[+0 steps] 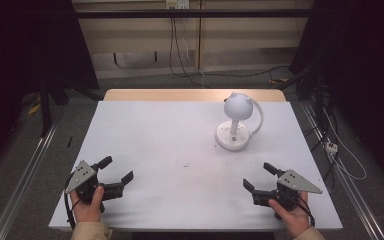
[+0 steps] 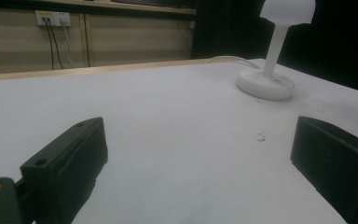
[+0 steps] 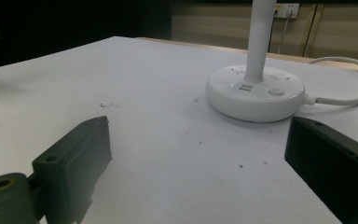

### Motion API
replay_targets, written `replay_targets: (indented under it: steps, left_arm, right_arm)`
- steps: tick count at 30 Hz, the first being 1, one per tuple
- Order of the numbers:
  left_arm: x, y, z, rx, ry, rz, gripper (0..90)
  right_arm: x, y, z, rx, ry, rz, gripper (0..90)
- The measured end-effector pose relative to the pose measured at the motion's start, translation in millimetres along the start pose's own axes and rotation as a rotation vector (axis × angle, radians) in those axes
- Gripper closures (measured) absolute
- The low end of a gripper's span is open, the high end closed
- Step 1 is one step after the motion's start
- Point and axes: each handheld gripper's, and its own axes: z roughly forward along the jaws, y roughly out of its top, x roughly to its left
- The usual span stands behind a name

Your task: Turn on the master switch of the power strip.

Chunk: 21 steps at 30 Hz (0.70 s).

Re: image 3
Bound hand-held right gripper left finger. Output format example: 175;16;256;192
32;115;113;224

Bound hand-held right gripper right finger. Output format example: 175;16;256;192
283;116;358;224

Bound white round lamp base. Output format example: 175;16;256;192
205;0;307;124

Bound white lamp power cable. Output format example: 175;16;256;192
304;56;358;106

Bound white plug cable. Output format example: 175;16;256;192
277;10;294;55

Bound white wall socket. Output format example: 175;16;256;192
274;3;300;20

